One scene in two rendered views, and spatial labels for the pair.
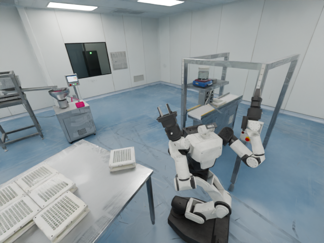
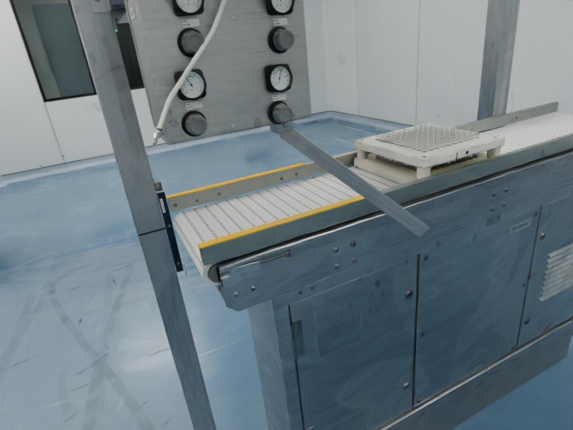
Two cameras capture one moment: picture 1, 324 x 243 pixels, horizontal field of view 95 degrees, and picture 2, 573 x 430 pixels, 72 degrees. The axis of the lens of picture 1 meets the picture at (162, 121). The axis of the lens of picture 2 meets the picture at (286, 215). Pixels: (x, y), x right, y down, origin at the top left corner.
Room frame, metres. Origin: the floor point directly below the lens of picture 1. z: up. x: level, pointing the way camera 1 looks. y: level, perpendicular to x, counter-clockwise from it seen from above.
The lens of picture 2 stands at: (1.46, -0.87, 1.24)
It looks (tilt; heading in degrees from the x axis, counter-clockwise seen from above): 24 degrees down; 15
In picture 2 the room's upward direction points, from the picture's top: 6 degrees counter-clockwise
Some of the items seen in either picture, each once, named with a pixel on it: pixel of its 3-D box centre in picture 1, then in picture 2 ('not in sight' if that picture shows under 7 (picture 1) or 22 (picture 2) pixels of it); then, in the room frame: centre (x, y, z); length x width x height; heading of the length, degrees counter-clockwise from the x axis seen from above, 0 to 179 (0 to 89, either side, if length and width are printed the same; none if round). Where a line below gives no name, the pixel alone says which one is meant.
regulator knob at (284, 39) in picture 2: not in sight; (282, 35); (2.02, -0.74, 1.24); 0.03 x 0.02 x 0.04; 129
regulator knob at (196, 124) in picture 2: not in sight; (195, 120); (1.93, -0.63, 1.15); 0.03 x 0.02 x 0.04; 129
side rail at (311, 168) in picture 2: (210, 101); (405, 144); (2.58, -0.92, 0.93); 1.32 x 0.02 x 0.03; 129
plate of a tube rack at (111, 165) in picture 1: (122, 156); not in sight; (1.16, 0.41, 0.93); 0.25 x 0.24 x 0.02; 11
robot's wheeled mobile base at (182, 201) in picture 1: (198, 216); not in sight; (0.96, -0.36, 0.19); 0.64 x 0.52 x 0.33; 64
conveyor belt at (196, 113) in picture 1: (217, 104); (444, 170); (2.49, -1.02, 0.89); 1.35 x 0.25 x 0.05; 129
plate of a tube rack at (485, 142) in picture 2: (216, 101); (425, 142); (2.44, -0.96, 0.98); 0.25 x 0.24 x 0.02; 39
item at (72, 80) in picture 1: (74, 88); not in sight; (3.33, 1.92, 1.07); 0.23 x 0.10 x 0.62; 130
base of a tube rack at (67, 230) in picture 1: (63, 216); not in sight; (0.62, 0.71, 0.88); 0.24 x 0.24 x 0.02; 58
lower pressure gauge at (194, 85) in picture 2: not in sight; (191, 84); (1.94, -0.63, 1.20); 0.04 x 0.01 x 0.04; 129
